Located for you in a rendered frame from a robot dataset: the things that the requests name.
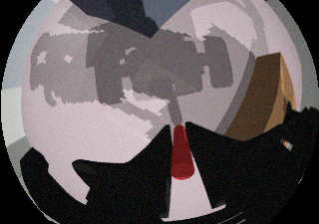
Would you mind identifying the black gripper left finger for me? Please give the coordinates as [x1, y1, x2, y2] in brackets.
[72, 124, 172, 219]

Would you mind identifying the red peg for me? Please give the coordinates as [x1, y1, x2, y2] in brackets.
[170, 124, 195, 180]

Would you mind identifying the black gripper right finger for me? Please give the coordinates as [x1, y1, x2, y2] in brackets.
[184, 121, 284, 209]

